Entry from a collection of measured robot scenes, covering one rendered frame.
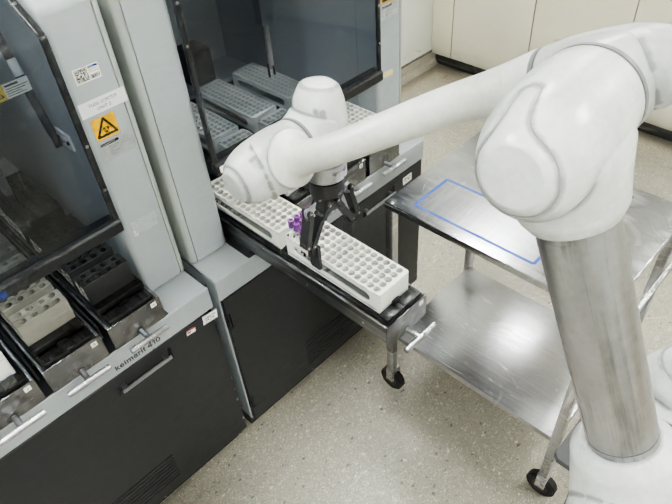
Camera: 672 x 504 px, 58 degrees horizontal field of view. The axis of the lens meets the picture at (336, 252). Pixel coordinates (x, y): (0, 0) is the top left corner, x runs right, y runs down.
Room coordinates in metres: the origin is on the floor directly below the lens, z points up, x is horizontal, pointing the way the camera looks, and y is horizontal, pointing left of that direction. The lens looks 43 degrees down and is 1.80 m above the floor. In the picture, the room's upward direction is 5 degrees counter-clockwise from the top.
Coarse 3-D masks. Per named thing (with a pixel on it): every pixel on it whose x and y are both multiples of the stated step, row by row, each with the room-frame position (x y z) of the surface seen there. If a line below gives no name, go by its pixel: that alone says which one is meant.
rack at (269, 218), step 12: (216, 180) 1.33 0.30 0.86; (216, 192) 1.28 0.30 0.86; (228, 192) 1.28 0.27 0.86; (216, 204) 1.28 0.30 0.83; (228, 204) 1.23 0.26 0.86; (240, 204) 1.22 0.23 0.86; (252, 204) 1.22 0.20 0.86; (264, 204) 1.22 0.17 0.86; (276, 204) 1.21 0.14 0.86; (288, 204) 1.20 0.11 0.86; (240, 216) 1.24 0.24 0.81; (252, 216) 1.17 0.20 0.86; (264, 216) 1.16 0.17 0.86; (276, 216) 1.16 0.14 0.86; (288, 216) 1.15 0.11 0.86; (252, 228) 1.17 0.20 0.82; (264, 228) 1.18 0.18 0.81; (276, 228) 1.12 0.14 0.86; (288, 228) 1.11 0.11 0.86; (276, 240) 1.10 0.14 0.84
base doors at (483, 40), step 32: (448, 0) 3.56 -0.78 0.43; (480, 0) 3.40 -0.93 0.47; (512, 0) 3.25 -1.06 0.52; (544, 0) 3.12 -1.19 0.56; (576, 0) 2.99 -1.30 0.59; (608, 0) 2.88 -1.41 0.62; (640, 0) 2.77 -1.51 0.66; (448, 32) 3.55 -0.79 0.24; (480, 32) 3.38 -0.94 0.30; (512, 32) 3.23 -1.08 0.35; (544, 32) 3.09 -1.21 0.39; (576, 32) 2.97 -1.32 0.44; (480, 64) 3.37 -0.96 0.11
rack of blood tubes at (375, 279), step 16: (288, 240) 1.07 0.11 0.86; (320, 240) 1.09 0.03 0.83; (336, 240) 1.05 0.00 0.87; (352, 240) 1.05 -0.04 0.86; (336, 256) 1.00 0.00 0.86; (352, 256) 1.00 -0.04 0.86; (368, 256) 0.98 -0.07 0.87; (384, 256) 0.98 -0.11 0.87; (320, 272) 0.99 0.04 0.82; (336, 272) 0.95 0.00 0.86; (352, 272) 0.94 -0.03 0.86; (368, 272) 0.93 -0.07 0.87; (384, 272) 0.94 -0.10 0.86; (400, 272) 0.94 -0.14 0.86; (352, 288) 0.94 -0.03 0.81; (368, 288) 0.89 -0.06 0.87; (384, 288) 0.88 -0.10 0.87; (400, 288) 0.91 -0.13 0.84; (384, 304) 0.87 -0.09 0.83
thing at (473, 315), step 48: (432, 192) 1.26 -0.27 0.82; (480, 192) 1.24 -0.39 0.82; (480, 240) 1.06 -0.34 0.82; (528, 240) 1.04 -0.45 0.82; (480, 288) 1.40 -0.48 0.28; (432, 336) 1.21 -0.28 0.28; (480, 336) 1.20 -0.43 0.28; (528, 336) 1.18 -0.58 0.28; (480, 384) 1.02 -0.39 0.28; (528, 384) 1.01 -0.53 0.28; (528, 480) 0.84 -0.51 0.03
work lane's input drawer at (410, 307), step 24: (240, 240) 1.19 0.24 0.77; (264, 240) 1.13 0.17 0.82; (288, 264) 1.05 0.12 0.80; (312, 288) 0.99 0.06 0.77; (336, 288) 0.94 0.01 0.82; (408, 288) 0.93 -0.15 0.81; (360, 312) 0.88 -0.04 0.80; (384, 312) 0.86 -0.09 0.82; (408, 312) 0.87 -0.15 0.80; (384, 336) 0.83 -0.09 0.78
